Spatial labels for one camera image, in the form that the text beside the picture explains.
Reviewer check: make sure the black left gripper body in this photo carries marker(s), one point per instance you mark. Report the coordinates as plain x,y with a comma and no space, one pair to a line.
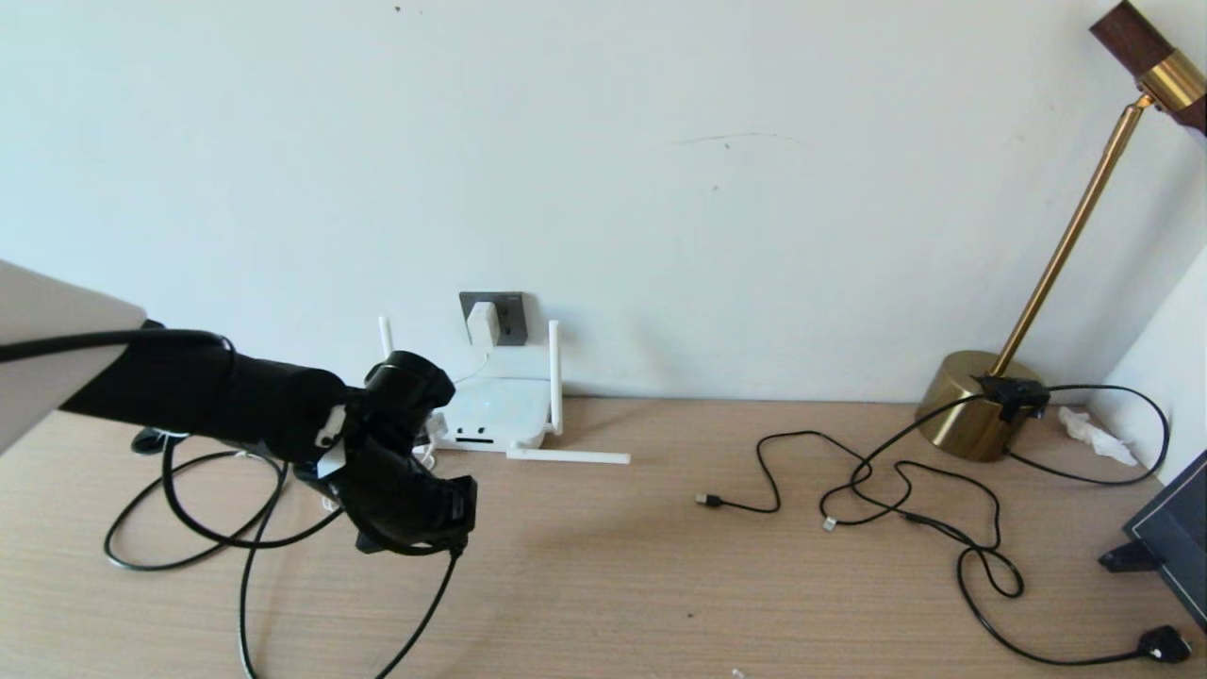
396,500

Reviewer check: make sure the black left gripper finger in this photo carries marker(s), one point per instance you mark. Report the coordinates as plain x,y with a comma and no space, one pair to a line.
464,490
462,521

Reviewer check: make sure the white power adapter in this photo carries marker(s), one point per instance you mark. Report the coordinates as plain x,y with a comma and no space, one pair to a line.
484,323

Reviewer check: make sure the white router with antennas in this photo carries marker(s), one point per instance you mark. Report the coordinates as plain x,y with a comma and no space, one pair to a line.
500,410

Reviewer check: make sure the gold desk lamp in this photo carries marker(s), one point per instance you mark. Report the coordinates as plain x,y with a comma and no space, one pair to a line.
962,415

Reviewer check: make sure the black clip on lamp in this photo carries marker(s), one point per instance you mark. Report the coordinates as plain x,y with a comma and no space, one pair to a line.
1009,394

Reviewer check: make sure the crumpled white tissue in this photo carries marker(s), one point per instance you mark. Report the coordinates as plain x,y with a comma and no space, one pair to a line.
1094,438

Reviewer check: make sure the black clip stand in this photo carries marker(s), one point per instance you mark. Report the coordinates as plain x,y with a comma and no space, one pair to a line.
1127,558

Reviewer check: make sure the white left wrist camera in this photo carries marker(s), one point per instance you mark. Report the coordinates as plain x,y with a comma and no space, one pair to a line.
436,426

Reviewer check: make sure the grey wall socket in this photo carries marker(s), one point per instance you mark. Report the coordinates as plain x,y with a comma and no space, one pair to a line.
514,325

